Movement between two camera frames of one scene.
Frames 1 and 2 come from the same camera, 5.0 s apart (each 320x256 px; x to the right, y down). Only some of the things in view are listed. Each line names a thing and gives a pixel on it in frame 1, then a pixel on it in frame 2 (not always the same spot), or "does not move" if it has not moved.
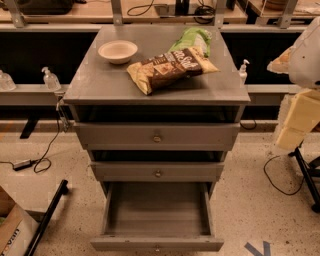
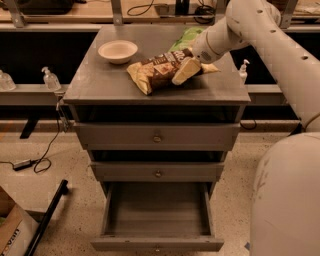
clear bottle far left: (6, 82) does not move
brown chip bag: (162, 71) does not move
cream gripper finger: (303, 115) -> (210, 46)
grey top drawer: (158, 136) does not move
